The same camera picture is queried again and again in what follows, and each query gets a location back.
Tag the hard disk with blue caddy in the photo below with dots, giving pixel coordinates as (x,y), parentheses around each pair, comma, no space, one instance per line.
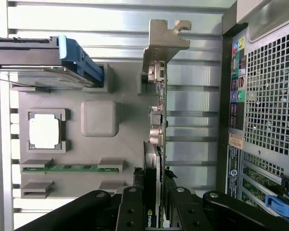
(26,55)

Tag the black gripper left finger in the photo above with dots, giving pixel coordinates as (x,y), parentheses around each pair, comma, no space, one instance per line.
(131,209)

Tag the silver CPU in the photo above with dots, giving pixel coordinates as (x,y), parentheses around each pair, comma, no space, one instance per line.
(45,131)

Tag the black open PC case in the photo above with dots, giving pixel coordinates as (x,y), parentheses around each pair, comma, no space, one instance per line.
(267,96)

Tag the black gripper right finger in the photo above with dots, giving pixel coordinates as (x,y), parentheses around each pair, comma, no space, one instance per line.
(187,211)

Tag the grey parts rack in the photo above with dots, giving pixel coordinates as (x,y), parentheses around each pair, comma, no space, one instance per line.
(125,134)

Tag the green RAM stick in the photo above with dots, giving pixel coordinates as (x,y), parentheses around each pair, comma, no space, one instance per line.
(69,167)

